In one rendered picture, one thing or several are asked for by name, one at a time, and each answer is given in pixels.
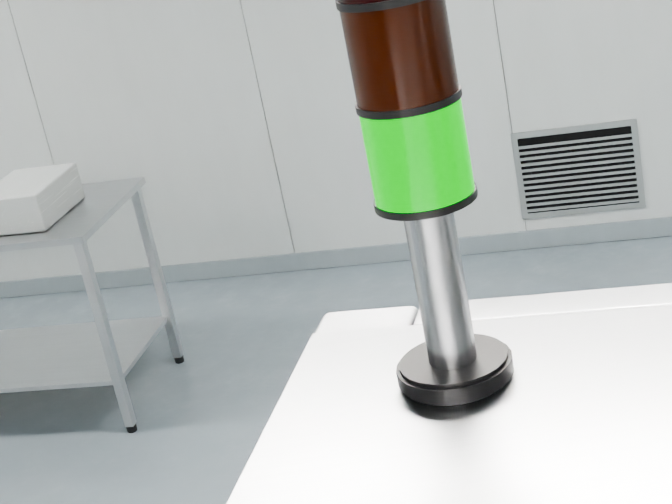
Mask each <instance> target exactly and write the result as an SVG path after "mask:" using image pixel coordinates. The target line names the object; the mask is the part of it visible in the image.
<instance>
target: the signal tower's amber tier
mask: <svg viewBox="0 0 672 504"><path fill-rule="evenodd" d="M339 12H340V11H339ZM340 17H341V23H342V28H343V33H344V39H345V44H346V49H347V55H348V60H349V65H350V71H351V76H352V81H353V87H354V92H355V97H356V102H357V107H358V108H360V109H362V110H365V111H373V112H387V111H399V110H406V109H411V108H416V107H421V106H425V105H428V104H432V103H435V102H438V101H441V100H443V99H446V98H448V97H450V96H451V95H453V94H454V93H456V92H457V91H458V89H459V83H458V77H457V70H456V64H455V58H454V51H453V45H452V39H451V32H450V26H449V19H448V13H447V7H446V0H425V1H421V2H418V3H414V4H410V5H406V6H402V7H397V8H392V9H386V10H380V11H372V12H361V13H345V12H340Z"/></svg>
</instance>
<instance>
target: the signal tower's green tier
mask: <svg viewBox="0 0 672 504"><path fill-rule="evenodd" d="M359 118H360V124H361V129H362V134H363V140H364V145H365V150H366V156H367V161H368V166H369V172H370V177H371V182H372V188H373V193H374V198H375V203H376V206H377V207H378V208H379V209H381V210H384V211H387V212H393V213H417V212H425V211H430V210H435V209H439V208H443V207H446V206H450V205H452V204H455V203H457V202H459V201H461V200H463V199H465V198H467V197H468V196H469V195H471V193H472V192H473V191H474V189H475V185H474V178H473V172H472V166H471V159H470V153H469V147H468V140H467V134H466V128H465V121H464V115H463V108H462V102H461V98H460V99H459V100H458V101H457V102H455V103H453V104H452V105H450V106H447V107H445V108H443V109H440V110H437V111H434V112H431V113H427V114H423V115H418V116H414V117H408V118H401V119H391V120H371V119H365V118H362V117H359Z"/></svg>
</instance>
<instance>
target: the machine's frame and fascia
mask: <svg viewBox="0 0 672 504"><path fill-rule="evenodd" d="M468 301H469V307H470V313H471V319H472V325H473V331H474V334H482V335H487V336H491V337H494V338H496V339H498V340H500V341H502V342H503V343H505V344H507V345H508V347H509V348H510V349H511V351H512V358H513V364H514V373H513V376H512V378H511V379H510V380H509V382H508V383H507V384H506V385H505V386H504V387H503V388H502V389H500V390H499V391H497V392H496V393H494V394H492V395H491V396H488V397H486V398H483V399H481V400H479V401H475V402H471V403H467V404H462V405H454V406H433V405H427V404H422V403H419V402H417V401H414V400H412V399H410V398H408V397H407V396H406V395H404V394H403V393H402V392H401V390H400V388H399V385H398V380H397V375H396V368H397V364H398V363H399V361H400V359H401V358H402V357H403V356H404V355H405V354H406V353H407V352H408V351H409V350H411V349H412V348H414V347H416V346H417V345H419V344H421V343H423V342H425V337H424V332H423V326H422V321H421V315H420V310H418V313H417V316H416V319H415V322H414V325H410V326H398V327H385V328H372V329H360V330H347V331H334V332H322V333H312V335H311V337H310V339H309V341H308V343H307V345H306V347H305V349H304V351H303V353H302V355H301V357H300V359H299V361H298V363H297V365H296V367H295V369H294V370H293V372H292V374H291V376H290V378H289V380H288V382H287V384H286V386H285V388H284V390H283V392H282V394H281V396H280V398H279V400H278V402H277V404H276V406H275V408H274V410H273V412H272V414H271V416H270V418H269V420H268V422H267V424H266V426H265V428H264V430H263V432H262V434H261V436H260V438H259V440H258V442H257V444H256V446H255V447H254V449H253V451H252V453H251V455H250V457H249V459H248V461H247V463H246V465H245V467H244V469H243V471H242V473H241V475H240V477H239V479H238V481H237V483H236V485H235V487H234V489H233V491H232V493H231V495H230V497H229V499H228V501H227V503H226V504H672V283H667V284H655V285H643V286H631V287H619V288H607V289H595V290H583V291H571V292H559V293H547V294H535V295H523V296H511V297H499V298H487V299H475V300H468Z"/></svg>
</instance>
